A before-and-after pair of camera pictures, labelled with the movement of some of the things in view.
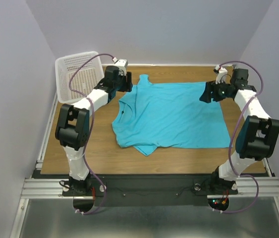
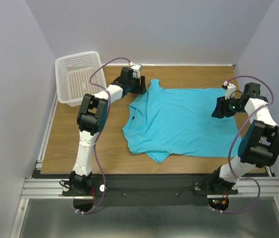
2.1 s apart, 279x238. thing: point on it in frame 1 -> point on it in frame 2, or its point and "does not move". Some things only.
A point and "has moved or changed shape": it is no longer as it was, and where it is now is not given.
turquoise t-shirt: (149, 116) has moved or changed shape
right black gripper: (211, 87) -> (221, 108)
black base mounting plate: (148, 190) does not move
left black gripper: (128, 86) -> (140, 89)
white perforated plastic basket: (76, 74) does not move
